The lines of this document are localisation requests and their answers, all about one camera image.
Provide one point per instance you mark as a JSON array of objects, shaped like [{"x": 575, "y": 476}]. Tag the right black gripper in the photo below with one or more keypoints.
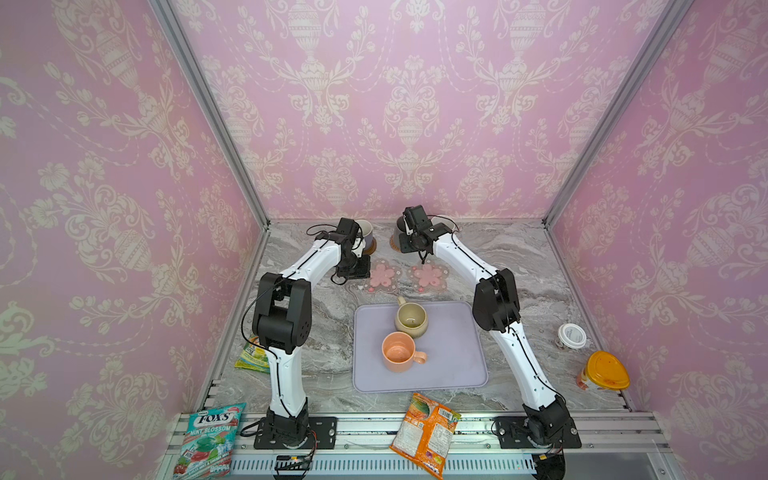
[{"x": 408, "y": 241}]

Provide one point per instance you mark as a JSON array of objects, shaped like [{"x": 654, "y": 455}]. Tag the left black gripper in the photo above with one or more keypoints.
[{"x": 363, "y": 270}]

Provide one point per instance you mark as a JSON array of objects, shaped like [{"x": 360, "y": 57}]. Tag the pink flower coaster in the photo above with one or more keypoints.
[
  {"x": 429, "y": 277},
  {"x": 384, "y": 277}
]

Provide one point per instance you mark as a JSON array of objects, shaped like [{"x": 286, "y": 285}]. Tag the grey mug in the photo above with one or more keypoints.
[{"x": 401, "y": 225}]

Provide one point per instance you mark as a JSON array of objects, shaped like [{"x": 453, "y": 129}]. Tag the white mug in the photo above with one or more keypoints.
[{"x": 449, "y": 223}]

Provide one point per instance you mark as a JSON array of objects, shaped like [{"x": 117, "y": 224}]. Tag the woven rattan coaster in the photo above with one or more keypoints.
[{"x": 394, "y": 243}]

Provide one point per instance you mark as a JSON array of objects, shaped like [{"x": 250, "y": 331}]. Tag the brown wooden coaster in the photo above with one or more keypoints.
[{"x": 371, "y": 248}]

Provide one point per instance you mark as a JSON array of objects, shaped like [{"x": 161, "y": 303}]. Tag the small lavender white cup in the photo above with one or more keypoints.
[{"x": 367, "y": 232}]

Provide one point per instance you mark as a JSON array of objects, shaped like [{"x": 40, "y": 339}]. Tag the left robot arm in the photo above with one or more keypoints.
[{"x": 282, "y": 321}]

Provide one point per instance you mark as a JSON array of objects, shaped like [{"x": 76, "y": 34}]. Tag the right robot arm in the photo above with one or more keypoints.
[{"x": 496, "y": 309}]

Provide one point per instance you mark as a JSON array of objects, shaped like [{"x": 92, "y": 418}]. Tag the white lidded paper cup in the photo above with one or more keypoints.
[{"x": 571, "y": 336}]

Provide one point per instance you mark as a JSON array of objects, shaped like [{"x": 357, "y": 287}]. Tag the yellow lidded cup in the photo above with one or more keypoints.
[{"x": 603, "y": 371}]

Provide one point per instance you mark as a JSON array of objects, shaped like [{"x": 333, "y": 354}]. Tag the beige ceramic mug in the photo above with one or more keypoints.
[{"x": 411, "y": 318}]

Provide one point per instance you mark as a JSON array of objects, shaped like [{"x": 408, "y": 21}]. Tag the orange pink mug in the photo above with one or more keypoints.
[{"x": 400, "y": 353}]

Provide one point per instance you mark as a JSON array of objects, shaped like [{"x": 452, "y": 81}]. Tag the lavender silicone tray mat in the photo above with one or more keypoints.
[{"x": 455, "y": 358}]

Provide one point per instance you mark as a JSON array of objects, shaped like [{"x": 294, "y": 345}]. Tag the green yellow Fox's candy bag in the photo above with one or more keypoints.
[{"x": 253, "y": 358}]

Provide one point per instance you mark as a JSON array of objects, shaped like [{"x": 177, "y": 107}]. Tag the orange snack bag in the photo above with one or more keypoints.
[{"x": 425, "y": 434}]

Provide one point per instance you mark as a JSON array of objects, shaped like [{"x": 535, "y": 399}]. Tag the red green Fox's candy bag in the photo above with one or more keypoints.
[{"x": 207, "y": 447}]

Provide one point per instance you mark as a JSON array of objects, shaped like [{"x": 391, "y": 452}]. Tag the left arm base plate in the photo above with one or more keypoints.
[{"x": 283, "y": 433}]

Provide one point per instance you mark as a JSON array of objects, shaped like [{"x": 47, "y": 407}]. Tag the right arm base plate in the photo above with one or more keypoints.
[{"x": 512, "y": 433}]

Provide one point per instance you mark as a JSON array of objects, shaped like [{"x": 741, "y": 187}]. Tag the aluminium front rail frame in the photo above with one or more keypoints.
[{"x": 615, "y": 445}]

